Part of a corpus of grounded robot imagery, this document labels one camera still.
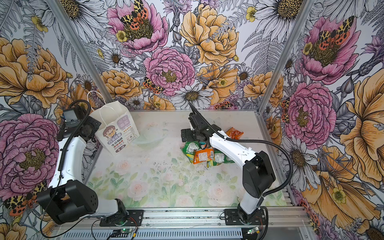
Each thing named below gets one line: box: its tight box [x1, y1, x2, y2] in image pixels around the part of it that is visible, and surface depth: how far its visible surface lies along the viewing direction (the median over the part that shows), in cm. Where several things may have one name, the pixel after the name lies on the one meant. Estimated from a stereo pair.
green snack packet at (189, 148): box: [182, 140, 201, 164], surface depth 93 cm
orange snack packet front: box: [193, 148, 214, 164], surface depth 93 cm
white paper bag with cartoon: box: [87, 90, 140, 156], surface depth 91 cm
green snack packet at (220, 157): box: [212, 148, 235, 166], surface depth 91 cm
